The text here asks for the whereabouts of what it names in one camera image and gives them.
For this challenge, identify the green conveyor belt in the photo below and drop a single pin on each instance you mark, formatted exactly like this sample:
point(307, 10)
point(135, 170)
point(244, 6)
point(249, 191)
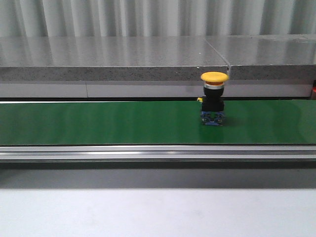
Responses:
point(156, 122)

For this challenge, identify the grey speckled stone slab right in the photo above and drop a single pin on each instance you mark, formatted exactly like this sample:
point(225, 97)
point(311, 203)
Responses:
point(271, 57)

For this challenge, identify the grey speckled stone slab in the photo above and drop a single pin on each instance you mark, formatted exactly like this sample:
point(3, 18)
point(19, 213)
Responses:
point(107, 59)
point(271, 57)

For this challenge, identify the grey speckled stone slab left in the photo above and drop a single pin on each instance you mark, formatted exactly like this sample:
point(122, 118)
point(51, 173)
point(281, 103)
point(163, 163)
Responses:
point(107, 59)

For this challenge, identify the white cabinet panel under slab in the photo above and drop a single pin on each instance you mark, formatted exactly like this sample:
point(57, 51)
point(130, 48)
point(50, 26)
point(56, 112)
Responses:
point(147, 89)

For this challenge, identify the white pleated curtain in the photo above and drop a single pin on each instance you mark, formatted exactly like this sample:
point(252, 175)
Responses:
point(128, 18)

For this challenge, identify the aluminium conveyor frame rail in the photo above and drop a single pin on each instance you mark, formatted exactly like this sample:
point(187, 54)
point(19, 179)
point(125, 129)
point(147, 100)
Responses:
point(158, 156)

